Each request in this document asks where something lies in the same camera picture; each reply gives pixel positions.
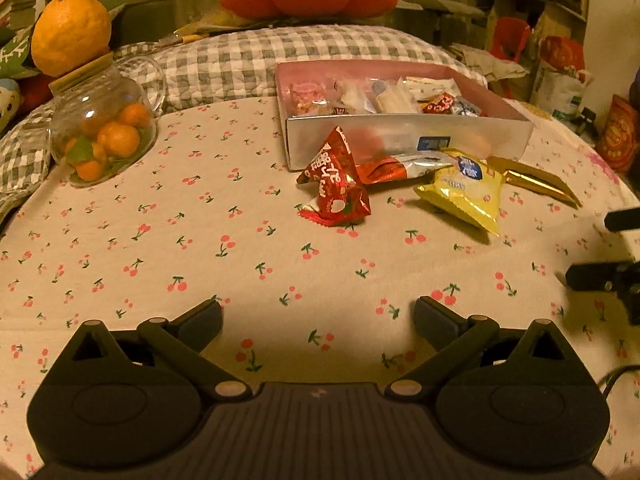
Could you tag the small red cushion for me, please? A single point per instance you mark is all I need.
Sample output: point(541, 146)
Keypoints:
point(36, 94)

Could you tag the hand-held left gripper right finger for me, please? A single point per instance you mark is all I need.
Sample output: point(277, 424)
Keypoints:
point(432, 320)

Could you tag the crumpled cloth on chair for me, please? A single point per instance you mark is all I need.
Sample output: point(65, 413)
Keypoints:
point(490, 62)

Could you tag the dark green sofa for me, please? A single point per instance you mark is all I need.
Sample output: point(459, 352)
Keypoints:
point(145, 20)

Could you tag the red plastic chair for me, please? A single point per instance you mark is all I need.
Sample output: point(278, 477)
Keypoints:
point(510, 35)

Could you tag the cherry print bed sheet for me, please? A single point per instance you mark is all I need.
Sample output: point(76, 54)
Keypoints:
point(200, 240)

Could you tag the red and gold bag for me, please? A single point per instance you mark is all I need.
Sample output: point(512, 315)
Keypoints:
point(617, 132)

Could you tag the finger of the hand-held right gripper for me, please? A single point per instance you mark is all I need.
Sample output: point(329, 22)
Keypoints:
point(592, 276)
point(622, 220)

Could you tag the white sack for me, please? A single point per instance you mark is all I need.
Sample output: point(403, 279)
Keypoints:
point(557, 92)

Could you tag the grey checked pillow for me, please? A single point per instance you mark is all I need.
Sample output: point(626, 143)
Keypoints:
point(240, 60)

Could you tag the yellow paper wrapped bundle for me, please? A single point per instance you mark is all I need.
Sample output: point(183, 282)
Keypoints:
point(220, 22)

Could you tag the large orange citrus fruit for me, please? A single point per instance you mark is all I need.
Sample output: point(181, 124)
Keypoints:
point(72, 32)

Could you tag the grey checked blanket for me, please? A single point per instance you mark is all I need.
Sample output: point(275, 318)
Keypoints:
point(20, 155)

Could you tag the pile of assorted snack packets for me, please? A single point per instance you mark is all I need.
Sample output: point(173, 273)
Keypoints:
point(400, 97)

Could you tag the gold snack packet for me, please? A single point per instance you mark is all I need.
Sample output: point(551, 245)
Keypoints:
point(537, 180)

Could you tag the blue plush toy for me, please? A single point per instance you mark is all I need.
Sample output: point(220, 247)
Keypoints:
point(7, 105)

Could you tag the red triangular snack packet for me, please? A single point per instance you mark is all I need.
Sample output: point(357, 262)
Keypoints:
point(335, 185)

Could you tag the stack of books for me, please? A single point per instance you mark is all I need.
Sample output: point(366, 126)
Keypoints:
point(17, 5)

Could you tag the red and white snack packet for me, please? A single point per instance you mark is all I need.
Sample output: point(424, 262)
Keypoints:
point(400, 167)

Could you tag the yellow snack packet blue logo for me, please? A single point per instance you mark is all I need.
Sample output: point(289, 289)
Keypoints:
point(467, 192)

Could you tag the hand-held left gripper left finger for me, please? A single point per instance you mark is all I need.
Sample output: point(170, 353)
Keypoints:
point(202, 321)

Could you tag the pile of small tangerines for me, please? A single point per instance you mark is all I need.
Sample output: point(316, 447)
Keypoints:
point(112, 137)

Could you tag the silver cardboard box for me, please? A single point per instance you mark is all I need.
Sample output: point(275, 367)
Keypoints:
point(400, 135)

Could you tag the glass jar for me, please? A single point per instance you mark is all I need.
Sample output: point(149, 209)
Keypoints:
point(125, 95)

